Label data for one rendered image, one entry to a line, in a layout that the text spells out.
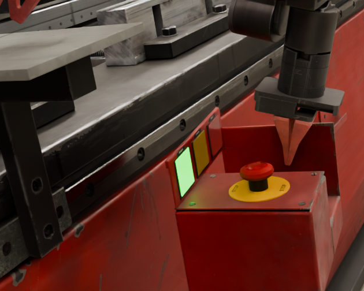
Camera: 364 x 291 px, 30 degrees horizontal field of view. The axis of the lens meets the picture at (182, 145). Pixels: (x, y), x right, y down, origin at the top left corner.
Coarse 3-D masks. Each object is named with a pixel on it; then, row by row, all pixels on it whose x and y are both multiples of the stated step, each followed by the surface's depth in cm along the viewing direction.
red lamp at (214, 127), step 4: (216, 116) 92; (212, 120) 90; (216, 120) 91; (212, 124) 90; (216, 124) 91; (208, 128) 88; (212, 128) 90; (216, 128) 91; (212, 132) 90; (216, 132) 91; (220, 132) 93; (212, 136) 90; (216, 136) 91; (220, 136) 93; (212, 140) 89; (216, 140) 91; (220, 140) 93; (212, 144) 89; (216, 144) 91; (220, 144) 93; (212, 148) 89; (216, 148) 91; (212, 152) 90; (216, 152) 91
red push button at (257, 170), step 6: (252, 162) 80; (258, 162) 79; (264, 162) 79; (246, 168) 78; (252, 168) 78; (258, 168) 78; (264, 168) 77; (270, 168) 78; (240, 174) 78; (246, 174) 77; (252, 174) 77; (258, 174) 77; (264, 174) 77; (270, 174) 77; (252, 180) 77; (258, 180) 77; (264, 180) 78; (252, 186) 78; (258, 186) 78; (264, 186) 78
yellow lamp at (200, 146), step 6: (204, 132) 87; (198, 138) 85; (204, 138) 87; (198, 144) 84; (204, 144) 86; (198, 150) 84; (204, 150) 86; (198, 156) 84; (204, 156) 86; (198, 162) 84; (204, 162) 86; (198, 168) 84; (204, 168) 86; (198, 174) 84
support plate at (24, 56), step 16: (32, 32) 75; (48, 32) 73; (64, 32) 71; (80, 32) 69; (96, 32) 67; (112, 32) 65; (128, 32) 66; (0, 48) 67; (16, 48) 65; (32, 48) 64; (48, 48) 62; (64, 48) 61; (80, 48) 60; (96, 48) 62; (0, 64) 58; (16, 64) 57; (32, 64) 56; (48, 64) 56; (64, 64) 58; (0, 80) 56; (16, 80) 55
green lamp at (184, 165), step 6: (186, 150) 81; (180, 156) 79; (186, 156) 80; (180, 162) 79; (186, 162) 80; (180, 168) 79; (186, 168) 80; (180, 174) 78; (186, 174) 80; (192, 174) 82; (180, 180) 78; (186, 180) 80; (192, 180) 82; (180, 186) 78; (186, 186) 80
